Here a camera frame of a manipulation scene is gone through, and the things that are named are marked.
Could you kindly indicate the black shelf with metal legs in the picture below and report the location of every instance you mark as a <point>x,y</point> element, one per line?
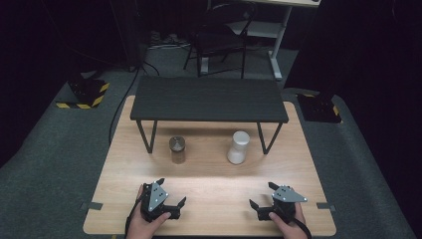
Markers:
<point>209,99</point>

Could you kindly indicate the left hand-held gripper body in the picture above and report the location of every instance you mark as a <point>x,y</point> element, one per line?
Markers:
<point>156,199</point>

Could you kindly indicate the person's left hand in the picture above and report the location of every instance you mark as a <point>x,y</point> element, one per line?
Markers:
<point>146,227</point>

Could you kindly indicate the white cylindrical container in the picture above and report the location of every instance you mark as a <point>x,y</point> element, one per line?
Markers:
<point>239,147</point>

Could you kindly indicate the person's right hand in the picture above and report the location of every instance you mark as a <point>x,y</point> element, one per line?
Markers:
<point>288,229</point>

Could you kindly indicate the black stand base striped tape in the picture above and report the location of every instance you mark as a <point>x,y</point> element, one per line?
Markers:
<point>318,108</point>
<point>86,93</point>

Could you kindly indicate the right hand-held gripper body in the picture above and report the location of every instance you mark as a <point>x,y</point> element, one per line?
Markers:
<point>285,200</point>

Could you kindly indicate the black folding chair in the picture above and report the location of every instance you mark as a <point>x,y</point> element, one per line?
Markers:
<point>215,40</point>

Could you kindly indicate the grey tape strip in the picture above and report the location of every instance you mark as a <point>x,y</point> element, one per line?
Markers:
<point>92,205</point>
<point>325,206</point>

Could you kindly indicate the white desk with metal frame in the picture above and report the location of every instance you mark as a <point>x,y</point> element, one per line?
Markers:
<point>277,33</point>

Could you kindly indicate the glass jar with metal lid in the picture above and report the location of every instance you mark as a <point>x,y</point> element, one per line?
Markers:
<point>177,149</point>

